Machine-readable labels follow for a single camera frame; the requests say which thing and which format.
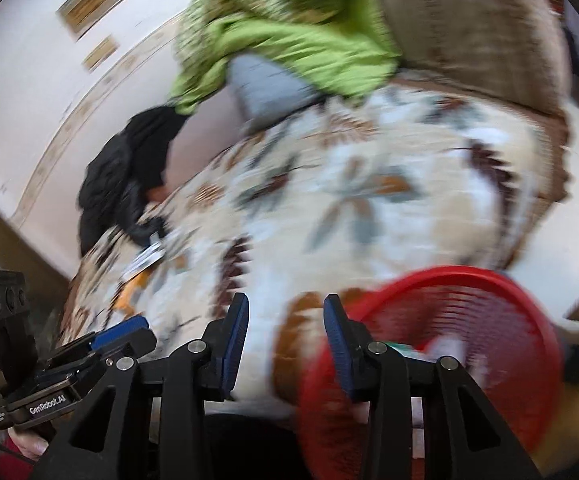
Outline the black padded jacket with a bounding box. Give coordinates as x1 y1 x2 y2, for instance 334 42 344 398
78 106 187 256

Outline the leaf printed blanket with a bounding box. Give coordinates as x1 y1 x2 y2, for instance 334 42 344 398
62 72 573 411

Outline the orange flat box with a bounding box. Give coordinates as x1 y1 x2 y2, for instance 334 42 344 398
114 272 150 311

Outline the person's left hand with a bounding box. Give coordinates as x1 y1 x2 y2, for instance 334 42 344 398
9 427 52 463

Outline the green patterned quilt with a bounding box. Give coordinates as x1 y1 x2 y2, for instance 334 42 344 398
169 0 403 116

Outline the pink pillow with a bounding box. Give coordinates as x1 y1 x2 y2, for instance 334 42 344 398
164 95 250 196

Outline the small framed wall picture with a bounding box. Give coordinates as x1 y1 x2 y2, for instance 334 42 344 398
82 35 120 71

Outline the grey quilted cushion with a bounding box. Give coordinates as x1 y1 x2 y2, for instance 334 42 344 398
226 55 320 131

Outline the brown patterned sofa back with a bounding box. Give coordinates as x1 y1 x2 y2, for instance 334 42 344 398
314 0 573 116

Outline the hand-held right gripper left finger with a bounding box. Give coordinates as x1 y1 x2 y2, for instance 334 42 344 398
42 292 250 480

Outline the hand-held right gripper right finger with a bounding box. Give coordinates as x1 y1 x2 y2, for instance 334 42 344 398
323 294 543 480

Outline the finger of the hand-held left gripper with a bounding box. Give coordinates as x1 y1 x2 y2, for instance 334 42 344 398
44 316 157 376

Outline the black plastic bag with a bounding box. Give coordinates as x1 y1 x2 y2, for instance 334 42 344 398
129 215 167 246

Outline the large framed wall picture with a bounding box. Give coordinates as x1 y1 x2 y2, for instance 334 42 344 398
56 0 132 41

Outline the red plastic mesh basket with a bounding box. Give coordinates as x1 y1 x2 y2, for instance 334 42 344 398
299 266 565 480

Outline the long white barcode box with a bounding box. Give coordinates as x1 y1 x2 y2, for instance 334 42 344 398
122 240 165 281

